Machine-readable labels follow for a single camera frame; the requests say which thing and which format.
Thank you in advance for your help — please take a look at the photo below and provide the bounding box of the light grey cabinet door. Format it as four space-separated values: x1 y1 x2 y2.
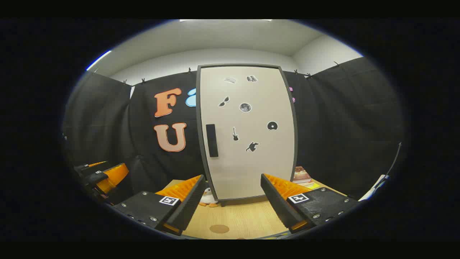
200 66 294 200

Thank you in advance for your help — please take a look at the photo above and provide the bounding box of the dark grey cabinet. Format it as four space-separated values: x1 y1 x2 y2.
196 64 298 207

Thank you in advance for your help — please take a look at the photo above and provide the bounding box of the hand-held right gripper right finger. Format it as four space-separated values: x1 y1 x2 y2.
261 173 360 234

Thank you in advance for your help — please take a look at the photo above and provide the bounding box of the penguin plush toy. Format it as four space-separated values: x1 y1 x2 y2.
199 187 220 208

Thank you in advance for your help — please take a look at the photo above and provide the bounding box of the black backdrop cloth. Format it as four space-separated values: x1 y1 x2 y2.
63 57 405 203

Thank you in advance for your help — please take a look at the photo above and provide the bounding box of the black door handle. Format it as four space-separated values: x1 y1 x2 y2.
206 124 219 158

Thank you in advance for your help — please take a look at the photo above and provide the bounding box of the stack of books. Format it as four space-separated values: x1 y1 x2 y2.
293 166 312 184

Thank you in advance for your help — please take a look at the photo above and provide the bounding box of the white device with cable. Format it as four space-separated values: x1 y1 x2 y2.
359 142 402 201

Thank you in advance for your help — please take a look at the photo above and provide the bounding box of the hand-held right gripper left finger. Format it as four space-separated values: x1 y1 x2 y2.
111 174 207 236

